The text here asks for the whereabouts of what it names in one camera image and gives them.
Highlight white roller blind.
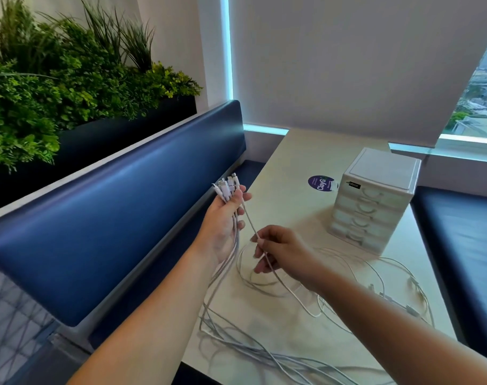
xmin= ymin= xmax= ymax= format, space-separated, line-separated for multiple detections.
xmin=229 ymin=0 xmax=487 ymax=149

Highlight white table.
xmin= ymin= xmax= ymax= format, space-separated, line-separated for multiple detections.
xmin=181 ymin=128 xmax=459 ymax=385

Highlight white mini drawer cabinet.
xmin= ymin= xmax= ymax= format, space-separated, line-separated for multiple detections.
xmin=327 ymin=147 xmax=423 ymax=255

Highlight glass window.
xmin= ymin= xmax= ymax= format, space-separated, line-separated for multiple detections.
xmin=440 ymin=35 xmax=487 ymax=141

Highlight black planter box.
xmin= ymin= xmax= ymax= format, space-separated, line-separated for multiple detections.
xmin=0 ymin=96 xmax=198 ymax=215

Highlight person's left forearm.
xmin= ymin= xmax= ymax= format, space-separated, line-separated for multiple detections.
xmin=66 ymin=244 xmax=220 ymax=385

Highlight single thin white cable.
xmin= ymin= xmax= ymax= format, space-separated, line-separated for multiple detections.
xmin=230 ymin=172 xmax=323 ymax=319

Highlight person's right hand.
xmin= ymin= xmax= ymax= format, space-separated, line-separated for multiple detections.
xmin=250 ymin=225 xmax=328 ymax=293

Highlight person's right forearm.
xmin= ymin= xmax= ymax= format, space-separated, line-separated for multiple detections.
xmin=311 ymin=272 xmax=487 ymax=385

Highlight blue padded bench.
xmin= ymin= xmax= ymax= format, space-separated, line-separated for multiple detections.
xmin=0 ymin=99 xmax=266 ymax=351
xmin=410 ymin=186 xmax=487 ymax=365

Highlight round purple sticker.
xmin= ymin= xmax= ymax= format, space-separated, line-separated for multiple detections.
xmin=307 ymin=175 xmax=340 ymax=193

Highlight person's left hand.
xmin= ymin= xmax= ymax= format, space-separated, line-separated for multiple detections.
xmin=193 ymin=184 xmax=253 ymax=265

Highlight green leafy plants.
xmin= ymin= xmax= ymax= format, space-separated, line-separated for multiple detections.
xmin=0 ymin=0 xmax=203 ymax=173

